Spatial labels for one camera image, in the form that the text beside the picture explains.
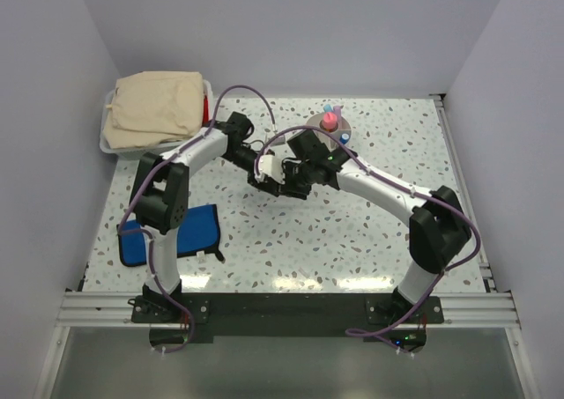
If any beige folded cloth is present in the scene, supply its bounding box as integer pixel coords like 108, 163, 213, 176
102, 71, 206, 149

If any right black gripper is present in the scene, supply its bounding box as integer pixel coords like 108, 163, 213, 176
273, 159, 315, 200

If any blue fabric pouch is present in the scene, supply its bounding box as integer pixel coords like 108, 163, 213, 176
118, 204, 225, 268

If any pink purple highlighter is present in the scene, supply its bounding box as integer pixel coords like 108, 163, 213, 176
333, 106, 343, 120

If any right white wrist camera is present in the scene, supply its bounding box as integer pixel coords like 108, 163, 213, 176
256, 154, 285, 184

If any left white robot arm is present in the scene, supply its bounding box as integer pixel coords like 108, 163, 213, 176
127, 112, 286, 321

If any white plastic basket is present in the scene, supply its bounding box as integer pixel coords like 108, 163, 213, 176
99, 79, 215, 160

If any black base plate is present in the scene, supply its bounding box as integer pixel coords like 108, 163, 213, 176
130, 291, 443, 344

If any blue cylindrical stamp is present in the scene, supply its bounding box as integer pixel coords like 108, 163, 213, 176
339, 131, 351, 144

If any aluminium frame rail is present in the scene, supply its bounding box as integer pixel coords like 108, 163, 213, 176
56, 292, 520, 329

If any small clear plastic piece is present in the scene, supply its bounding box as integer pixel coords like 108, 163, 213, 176
298, 267, 309, 278

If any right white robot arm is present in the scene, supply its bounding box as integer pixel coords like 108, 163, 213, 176
272, 127, 472, 322

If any pink cap clear tube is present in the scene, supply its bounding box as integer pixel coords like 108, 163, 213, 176
320, 112, 338, 132

